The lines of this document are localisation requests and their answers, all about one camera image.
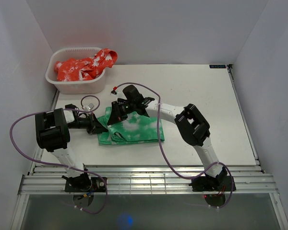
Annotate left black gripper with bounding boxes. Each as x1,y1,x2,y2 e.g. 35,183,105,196
68,112,108,135

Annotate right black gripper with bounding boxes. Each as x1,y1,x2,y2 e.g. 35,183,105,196
107,101,135,126

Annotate green tie-dye trousers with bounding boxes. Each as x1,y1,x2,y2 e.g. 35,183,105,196
97,107,165,145

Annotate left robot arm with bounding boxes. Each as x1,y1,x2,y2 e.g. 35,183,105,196
35,104,108,192

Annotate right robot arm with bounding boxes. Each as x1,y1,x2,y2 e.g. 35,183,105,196
107,84,234,192

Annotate orange tie-dye trousers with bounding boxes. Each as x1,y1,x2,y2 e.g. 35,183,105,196
54,48,118,82

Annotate white plastic basket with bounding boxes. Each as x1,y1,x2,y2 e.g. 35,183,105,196
45,47,106,94

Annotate dark table label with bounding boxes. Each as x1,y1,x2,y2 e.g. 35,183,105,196
209,64,227,69

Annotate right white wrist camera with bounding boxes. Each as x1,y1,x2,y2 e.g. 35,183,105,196
111,89,126,101

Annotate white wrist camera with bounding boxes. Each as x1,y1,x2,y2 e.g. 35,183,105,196
84,103,95,111
111,89,126,101

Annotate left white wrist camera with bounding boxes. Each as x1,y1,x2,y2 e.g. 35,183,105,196
84,103,95,111

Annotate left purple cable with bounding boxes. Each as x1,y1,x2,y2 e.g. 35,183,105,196
9,95,108,214

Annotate purple cable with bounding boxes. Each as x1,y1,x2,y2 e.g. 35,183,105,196
111,82,234,209
9,95,108,214

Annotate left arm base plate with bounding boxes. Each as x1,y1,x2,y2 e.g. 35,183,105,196
64,176,106,193

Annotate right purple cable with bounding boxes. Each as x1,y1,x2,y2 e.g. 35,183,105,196
111,82,234,209

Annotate aluminium rail frame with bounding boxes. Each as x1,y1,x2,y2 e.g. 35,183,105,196
11,165,288,230

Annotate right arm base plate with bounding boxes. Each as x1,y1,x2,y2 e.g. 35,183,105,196
189,175,236,192

